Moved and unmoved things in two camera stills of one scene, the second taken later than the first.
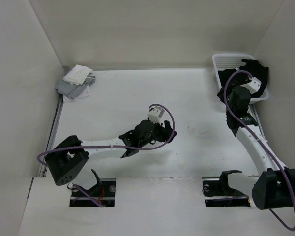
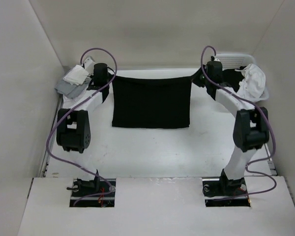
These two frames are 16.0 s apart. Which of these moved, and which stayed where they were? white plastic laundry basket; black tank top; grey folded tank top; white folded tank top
Moved: black tank top
Stayed: white folded tank top; grey folded tank top; white plastic laundry basket
